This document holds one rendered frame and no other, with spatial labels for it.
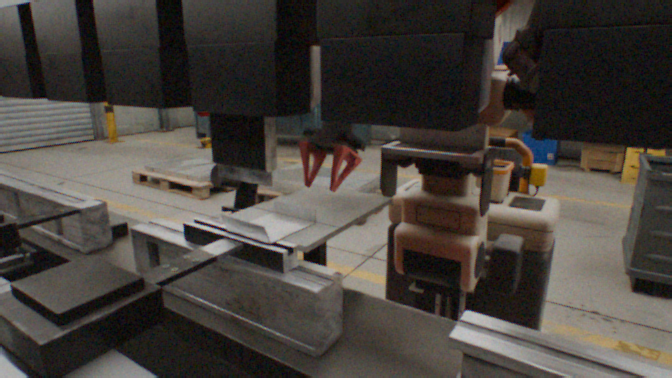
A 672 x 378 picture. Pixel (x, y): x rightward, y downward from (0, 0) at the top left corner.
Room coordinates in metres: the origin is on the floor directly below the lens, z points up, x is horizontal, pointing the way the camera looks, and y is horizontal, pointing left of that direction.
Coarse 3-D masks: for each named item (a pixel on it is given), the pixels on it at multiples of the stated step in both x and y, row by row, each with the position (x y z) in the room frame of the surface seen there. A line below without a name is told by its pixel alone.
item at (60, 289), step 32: (96, 256) 0.41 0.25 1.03; (192, 256) 0.48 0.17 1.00; (224, 256) 0.49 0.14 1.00; (32, 288) 0.34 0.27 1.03; (64, 288) 0.34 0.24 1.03; (96, 288) 0.34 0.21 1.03; (128, 288) 0.35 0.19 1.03; (160, 288) 0.37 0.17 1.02; (0, 320) 0.32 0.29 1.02; (32, 320) 0.31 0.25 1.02; (64, 320) 0.30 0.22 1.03; (96, 320) 0.31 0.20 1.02; (128, 320) 0.34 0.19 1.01; (160, 320) 0.36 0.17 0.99; (32, 352) 0.29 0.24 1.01; (64, 352) 0.29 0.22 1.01; (96, 352) 0.31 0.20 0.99
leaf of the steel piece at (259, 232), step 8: (224, 216) 0.56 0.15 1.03; (232, 224) 0.56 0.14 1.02; (240, 224) 0.54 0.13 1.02; (248, 224) 0.53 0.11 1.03; (256, 224) 0.52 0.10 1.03; (240, 232) 0.55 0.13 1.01; (248, 232) 0.54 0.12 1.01; (256, 232) 0.53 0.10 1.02; (264, 232) 0.52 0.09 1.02; (264, 240) 0.53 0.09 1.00
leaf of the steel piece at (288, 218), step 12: (276, 204) 0.65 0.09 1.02; (288, 204) 0.63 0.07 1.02; (264, 216) 0.63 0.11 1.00; (276, 216) 0.63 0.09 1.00; (288, 216) 0.63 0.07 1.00; (300, 216) 0.62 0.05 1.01; (312, 216) 0.61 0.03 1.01; (276, 228) 0.58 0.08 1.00; (288, 228) 0.58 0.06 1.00; (300, 228) 0.58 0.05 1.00; (276, 240) 0.53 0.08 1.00
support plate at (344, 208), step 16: (304, 192) 0.77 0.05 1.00; (320, 192) 0.77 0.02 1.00; (336, 192) 0.77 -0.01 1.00; (352, 192) 0.77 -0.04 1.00; (256, 208) 0.67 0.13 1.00; (272, 208) 0.68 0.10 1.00; (320, 208) 0.68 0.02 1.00; (336, 208) 0.68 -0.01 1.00; (352, 208) 0.68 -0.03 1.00; (368, 208) 0.68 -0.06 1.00; (224, 224) 0.60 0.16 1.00; (320, 224) 0.60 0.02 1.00; (336, 224) 0.60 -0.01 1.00; (352, 224) 0.62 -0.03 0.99; (288, 240) 0.54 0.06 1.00; (304, 240) 0.54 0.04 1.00; (320, 240) 0.55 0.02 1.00
